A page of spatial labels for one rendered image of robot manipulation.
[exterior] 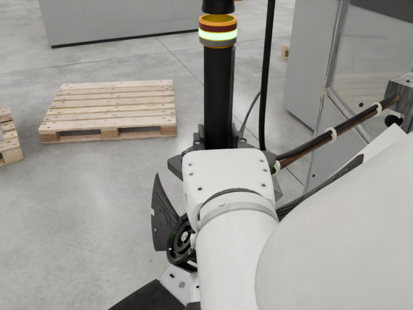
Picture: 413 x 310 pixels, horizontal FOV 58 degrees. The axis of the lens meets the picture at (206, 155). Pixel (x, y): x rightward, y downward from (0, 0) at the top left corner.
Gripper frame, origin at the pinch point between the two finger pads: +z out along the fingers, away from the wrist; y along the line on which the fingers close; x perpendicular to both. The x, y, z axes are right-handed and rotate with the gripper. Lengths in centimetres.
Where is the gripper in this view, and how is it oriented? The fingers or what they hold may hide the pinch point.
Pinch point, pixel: (217, 139)
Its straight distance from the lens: 50.7
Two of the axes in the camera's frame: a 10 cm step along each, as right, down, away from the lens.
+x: 0.0, -8.2, -5.7
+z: -0.9, -5.6, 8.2
